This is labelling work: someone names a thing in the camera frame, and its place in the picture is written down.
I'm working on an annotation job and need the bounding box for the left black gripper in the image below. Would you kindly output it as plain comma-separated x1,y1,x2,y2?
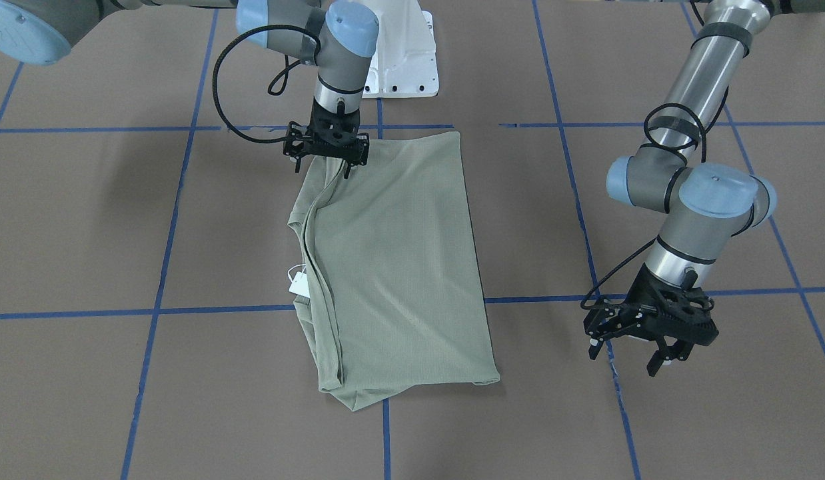
582,265,719,377

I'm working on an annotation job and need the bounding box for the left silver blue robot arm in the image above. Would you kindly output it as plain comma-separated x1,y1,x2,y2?
580,1,825,376

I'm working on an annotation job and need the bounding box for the olive green long-sleeve shirt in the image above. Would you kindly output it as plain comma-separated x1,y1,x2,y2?
288,131,500,412

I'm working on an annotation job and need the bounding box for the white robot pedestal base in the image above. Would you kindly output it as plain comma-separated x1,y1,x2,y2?
361,1,440,99

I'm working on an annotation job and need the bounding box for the white Miniso hang tag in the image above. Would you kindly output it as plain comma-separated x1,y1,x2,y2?
287,263,310,299

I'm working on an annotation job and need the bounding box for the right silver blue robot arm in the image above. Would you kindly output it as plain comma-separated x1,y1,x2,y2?
0,1,380,177

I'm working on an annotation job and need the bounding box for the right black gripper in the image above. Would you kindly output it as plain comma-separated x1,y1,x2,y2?
283,100,370,179

